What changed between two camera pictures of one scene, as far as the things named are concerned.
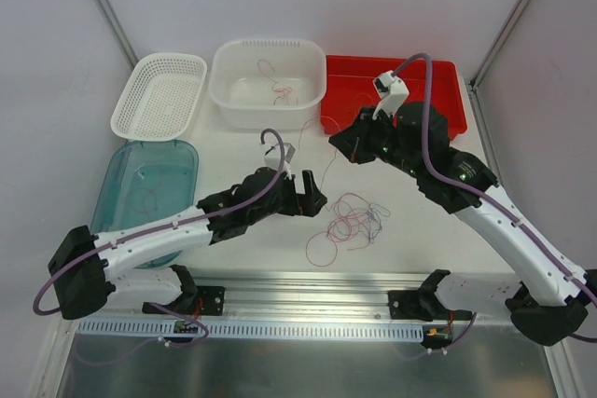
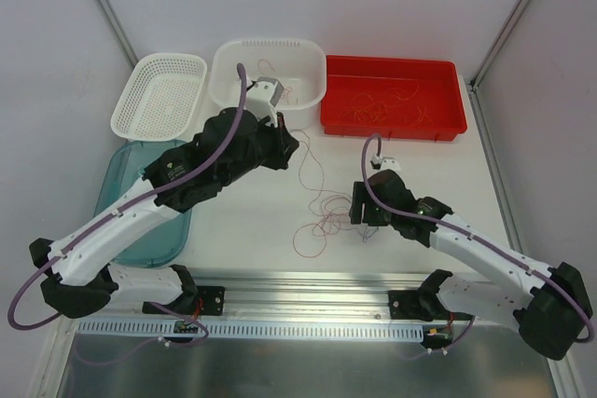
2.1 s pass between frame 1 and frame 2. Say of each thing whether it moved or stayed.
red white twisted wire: stayed
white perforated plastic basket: stayed
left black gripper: moved
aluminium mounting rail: stayed
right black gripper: moved
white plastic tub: stayed
